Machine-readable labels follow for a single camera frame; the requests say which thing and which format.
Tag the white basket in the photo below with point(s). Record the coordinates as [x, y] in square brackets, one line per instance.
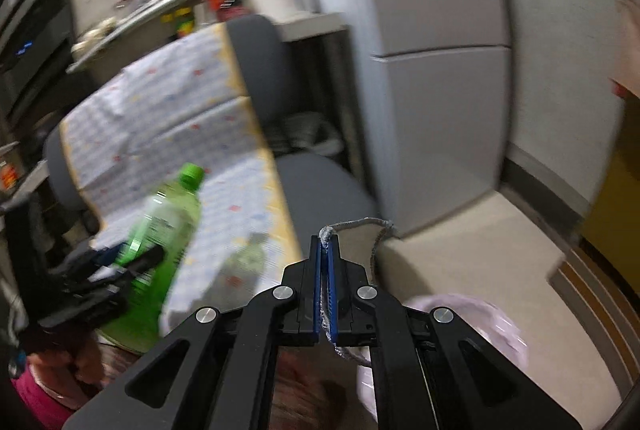
[307, 133]

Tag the bin with pale pink bag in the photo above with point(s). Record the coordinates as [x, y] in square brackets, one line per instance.
[480, 325]

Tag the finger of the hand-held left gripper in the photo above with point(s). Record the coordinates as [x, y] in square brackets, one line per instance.
[142, 259]
[95, 257]

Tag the green plastic bottle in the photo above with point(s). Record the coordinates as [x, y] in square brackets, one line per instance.
[165, 230]

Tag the pale pink cloth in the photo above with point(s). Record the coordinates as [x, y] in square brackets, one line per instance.
[627, 50]

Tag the grey partition panel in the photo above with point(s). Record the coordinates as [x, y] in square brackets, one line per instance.
[440, 110]

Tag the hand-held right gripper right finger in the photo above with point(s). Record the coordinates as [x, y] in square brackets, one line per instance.
[332, 290]

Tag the patterned white cloth yellow trim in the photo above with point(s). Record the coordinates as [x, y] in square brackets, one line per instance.
[175, 110]

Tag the person's left hand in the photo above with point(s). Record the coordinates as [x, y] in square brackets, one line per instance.
[85, 360]

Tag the black printer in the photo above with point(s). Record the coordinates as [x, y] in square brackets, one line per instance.
[30, 40]

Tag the person's left forearm pink sleeve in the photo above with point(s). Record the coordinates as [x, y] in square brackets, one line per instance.
[40, 402]

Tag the yellow cabinet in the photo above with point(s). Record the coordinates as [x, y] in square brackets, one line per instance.
[615, 210]

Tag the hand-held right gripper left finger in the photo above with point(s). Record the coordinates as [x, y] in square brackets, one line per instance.
[316, 290]

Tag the grey office chair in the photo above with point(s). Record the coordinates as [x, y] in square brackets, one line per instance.
[260, 55]

